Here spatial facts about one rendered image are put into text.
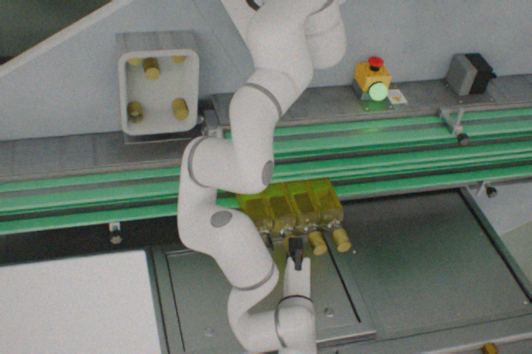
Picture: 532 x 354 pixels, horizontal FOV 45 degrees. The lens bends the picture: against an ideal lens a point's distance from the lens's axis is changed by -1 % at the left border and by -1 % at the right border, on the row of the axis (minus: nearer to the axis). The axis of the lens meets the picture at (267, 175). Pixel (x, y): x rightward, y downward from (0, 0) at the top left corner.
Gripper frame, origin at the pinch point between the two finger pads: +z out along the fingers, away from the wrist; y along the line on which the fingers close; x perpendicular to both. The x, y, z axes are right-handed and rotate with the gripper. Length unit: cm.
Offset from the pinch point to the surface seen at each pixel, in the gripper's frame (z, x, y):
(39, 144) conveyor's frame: 22, 61, 7
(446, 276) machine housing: 9.0, -41.5, -16.6
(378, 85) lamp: 37.6, -19.5, 20.9
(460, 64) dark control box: 48, -42, 22
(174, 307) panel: -9.0, 26.1, -11.3
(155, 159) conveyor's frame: 20.2, 33.5, 6.8
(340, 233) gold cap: 4.9, -10.6, 1.6
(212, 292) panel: -3.9, 17.8, -12.1
